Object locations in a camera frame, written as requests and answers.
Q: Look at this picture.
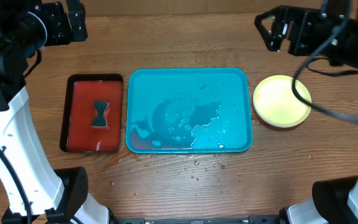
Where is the yellow plate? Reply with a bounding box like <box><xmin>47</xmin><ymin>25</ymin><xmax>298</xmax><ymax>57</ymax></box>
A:
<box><xmin>253</xmin><ymin>75</ymin><xmax>311</xmax><ymax>128</ymax></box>

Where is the green and red sponge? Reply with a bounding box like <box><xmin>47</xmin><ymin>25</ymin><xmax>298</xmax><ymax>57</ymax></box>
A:
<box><xmin>91</xmin><ymin>101</ymin><xmax>109</xmax><ymax>128</ymax></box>

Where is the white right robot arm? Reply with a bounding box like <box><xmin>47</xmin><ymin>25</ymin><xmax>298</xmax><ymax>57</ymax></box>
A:
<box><xmin>254</xmin><ymin>1</ymin><xmax>358</xmax><ymax>223</ymax></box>

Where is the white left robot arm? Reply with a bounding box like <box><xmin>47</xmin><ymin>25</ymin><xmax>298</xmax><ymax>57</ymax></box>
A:
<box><xmin>0</xmin><ymin>0</ymin><xmax>114</xmax><ymax>224</ymax></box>

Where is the red tray with black rim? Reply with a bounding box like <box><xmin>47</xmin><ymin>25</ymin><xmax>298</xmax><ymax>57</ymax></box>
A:
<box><xmin>60</xmin><ymin>73</ymin><xmax>123</xmax><ymax>152</ymax></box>

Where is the blue plastic tray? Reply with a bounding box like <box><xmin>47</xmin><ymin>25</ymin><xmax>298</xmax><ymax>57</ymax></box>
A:
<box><xmin>126</xmin><ymin>68</ymin><xmax>254</xmax><ymax>154</ymax></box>

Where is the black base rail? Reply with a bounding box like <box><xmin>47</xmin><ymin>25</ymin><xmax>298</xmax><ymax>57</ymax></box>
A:
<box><xmin>110</xmin><ymin>215</ymin><xmax>287</xmax><ymax>224</ymax></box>

